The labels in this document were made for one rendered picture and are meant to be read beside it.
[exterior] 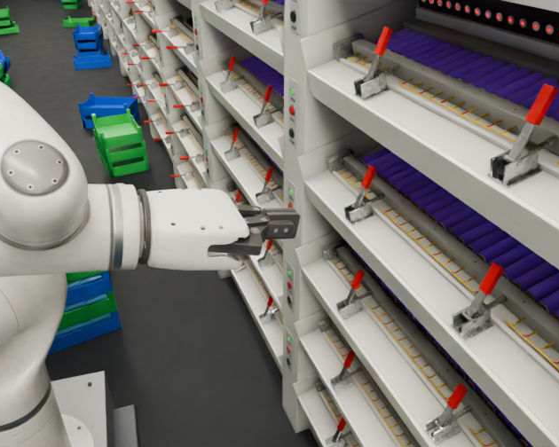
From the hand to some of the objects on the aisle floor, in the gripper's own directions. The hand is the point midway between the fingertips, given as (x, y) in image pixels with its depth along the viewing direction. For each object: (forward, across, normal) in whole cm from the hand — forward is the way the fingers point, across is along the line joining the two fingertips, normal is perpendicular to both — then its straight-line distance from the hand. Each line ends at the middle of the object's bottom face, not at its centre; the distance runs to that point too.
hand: (279, 223), depth 57 cm
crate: (-18, +95, +94) cm, 135 cm away
